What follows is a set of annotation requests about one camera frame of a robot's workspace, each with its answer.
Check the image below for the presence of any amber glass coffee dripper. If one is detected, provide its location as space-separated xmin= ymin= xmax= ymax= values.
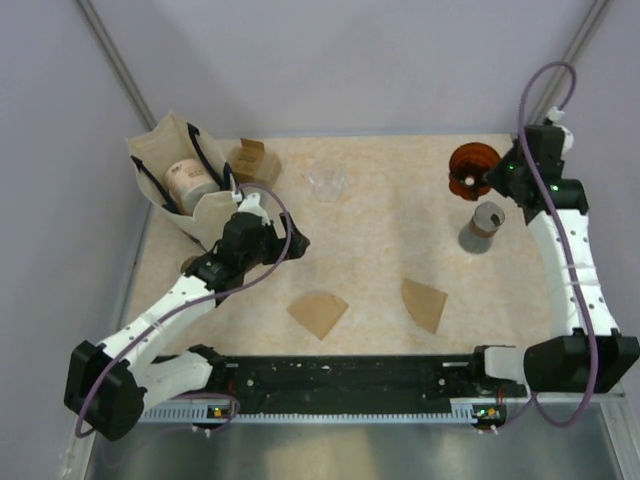
xmin=448 ymin=142 xmax=501 ymax=201

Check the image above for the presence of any brown paper filter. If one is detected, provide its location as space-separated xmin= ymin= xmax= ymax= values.
xmin=401 ymin=278 xmax=448 ymax=334
xmin=287 ymin=292 xmax=349 ymax=340

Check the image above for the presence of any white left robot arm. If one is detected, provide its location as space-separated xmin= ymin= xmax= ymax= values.
xmin=64 ymin=213 xmax=310 ymax=441

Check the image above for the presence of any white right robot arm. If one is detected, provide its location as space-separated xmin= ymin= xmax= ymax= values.
xmin=466 ymin=121 xmax=639 ymax=396

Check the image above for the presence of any clear plastic cup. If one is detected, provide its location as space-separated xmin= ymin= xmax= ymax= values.
xmin=309 ymin=167 xmax=347 ymax=204

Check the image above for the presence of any brown cardboard box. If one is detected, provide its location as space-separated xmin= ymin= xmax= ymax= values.
xmin=229 ymin=138 xmax=282 ymax=188

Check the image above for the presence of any cream canvas tote bag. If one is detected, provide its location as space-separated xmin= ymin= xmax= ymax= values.
xmin=126 ymin=111 xmax=241 ymax=250

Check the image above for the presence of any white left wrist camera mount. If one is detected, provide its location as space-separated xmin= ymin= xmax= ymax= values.
xmin=232 ymin=190 xmax=270 ymax=226

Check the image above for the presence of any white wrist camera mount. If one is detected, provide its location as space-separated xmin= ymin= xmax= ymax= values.
xmin=232 ymin=190 xmax=270 ymax=226
xmin=545 ymin=106 xmax=575 ymax=155

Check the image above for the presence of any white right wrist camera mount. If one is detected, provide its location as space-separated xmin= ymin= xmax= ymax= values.
xmin=545 ymin=106 xmax=575 ymax=155

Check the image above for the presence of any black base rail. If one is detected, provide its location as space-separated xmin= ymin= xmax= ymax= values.
xmin=204 ymin=355 xmax=503 ymax=415

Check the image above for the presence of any right aluminium frame post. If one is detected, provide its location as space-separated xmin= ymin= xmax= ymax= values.
xmin=528 ymin=0 xmax=613 ymax=123

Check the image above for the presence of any aluminium frame post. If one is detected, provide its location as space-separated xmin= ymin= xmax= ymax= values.
xmin=73 ymin=0 xmax=157 ymax=131
xmin=528 ymin=0 xmax=613 ymax=123

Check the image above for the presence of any left aluminium frame post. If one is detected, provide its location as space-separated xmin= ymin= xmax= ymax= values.
xmin=73 ymin=0 xmax=157 ymax=131

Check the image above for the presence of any grey slotted cable duct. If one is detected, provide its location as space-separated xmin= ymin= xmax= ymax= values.
xmin=139 ymin=399 xmax=507 ymax=426

